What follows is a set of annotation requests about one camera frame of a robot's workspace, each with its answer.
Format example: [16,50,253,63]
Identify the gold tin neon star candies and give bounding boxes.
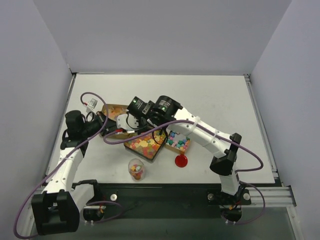
[123,130,168,163]

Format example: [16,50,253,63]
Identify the gold tin popsicle candies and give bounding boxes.
[100,104,127,138]

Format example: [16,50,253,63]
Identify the gold tin pastel star candies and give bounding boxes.
[164,130,191,155]

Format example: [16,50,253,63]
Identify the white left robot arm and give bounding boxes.
[31,110,108,236]

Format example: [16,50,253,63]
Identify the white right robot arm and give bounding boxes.
[127,95,242,204]

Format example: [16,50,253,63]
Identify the clear glass jar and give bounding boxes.
[128,158,146,181]

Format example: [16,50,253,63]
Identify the red jar lid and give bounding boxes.
[174,154,188,168]

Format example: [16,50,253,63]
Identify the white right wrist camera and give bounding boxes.
[115,113,139,132]

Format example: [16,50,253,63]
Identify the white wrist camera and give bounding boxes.
[84,98,98,113]
[115,113,139,132]

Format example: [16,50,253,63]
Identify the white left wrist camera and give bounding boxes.
[84,98,98,113]

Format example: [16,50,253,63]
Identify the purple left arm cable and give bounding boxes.
[12,91,123,240]

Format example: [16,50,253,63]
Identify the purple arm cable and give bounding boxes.
[12,91,123,240]
[103,119,266,225]

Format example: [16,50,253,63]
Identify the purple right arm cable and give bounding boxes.
[103,119,266,225]

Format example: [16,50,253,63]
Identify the aluminium frame rail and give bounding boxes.
[27,186,297,210]

